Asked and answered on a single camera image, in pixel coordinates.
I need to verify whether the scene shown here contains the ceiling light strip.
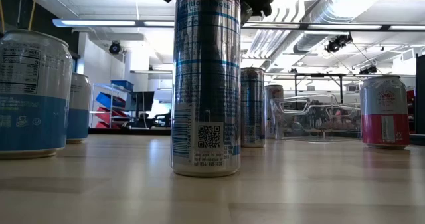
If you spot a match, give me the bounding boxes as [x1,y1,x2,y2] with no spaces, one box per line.
[52,17,425,32]

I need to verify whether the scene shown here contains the black ceiling spotlight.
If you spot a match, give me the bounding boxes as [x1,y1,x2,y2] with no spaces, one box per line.
[108,40,122,55]
[358,64,379,75]
[324,33,353,54]

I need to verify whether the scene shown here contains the black aluminium table frame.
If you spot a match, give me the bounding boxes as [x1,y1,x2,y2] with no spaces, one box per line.
[88,127,172,136]

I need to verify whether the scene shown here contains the yellow cable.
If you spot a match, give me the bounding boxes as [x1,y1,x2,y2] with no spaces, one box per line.
[27,0,38,31]

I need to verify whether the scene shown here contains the white shelf colourful bins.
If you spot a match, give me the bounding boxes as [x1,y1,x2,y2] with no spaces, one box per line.
[88,80,135,129]

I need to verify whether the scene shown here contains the black metal rack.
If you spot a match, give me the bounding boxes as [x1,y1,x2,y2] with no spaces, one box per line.
[294,72,345,104]

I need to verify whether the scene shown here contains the tall white can black lid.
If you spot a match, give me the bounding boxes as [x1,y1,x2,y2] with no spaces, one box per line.
[264,84,285,140]

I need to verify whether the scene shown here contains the blue and white soda can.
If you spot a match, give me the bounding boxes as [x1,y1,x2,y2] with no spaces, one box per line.
[66,72,92,144]
[0,29,74,160]

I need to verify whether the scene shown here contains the red and white soda can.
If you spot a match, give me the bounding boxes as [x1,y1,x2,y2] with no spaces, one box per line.
[359,75,412,150]

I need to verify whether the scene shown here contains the black monitor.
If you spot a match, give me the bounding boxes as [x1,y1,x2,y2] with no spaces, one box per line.
[125,90,155,112]

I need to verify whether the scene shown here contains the slim silver blue can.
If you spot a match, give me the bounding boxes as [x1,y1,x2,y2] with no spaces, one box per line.
[170,0,242,178]
[240,66,266,148]

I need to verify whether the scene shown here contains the clear plastic bin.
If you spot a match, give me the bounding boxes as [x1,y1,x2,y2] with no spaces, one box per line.
[269,93,363,142]

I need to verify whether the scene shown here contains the silver ventilation duct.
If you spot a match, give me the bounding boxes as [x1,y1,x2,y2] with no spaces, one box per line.
[292,0,386,55]

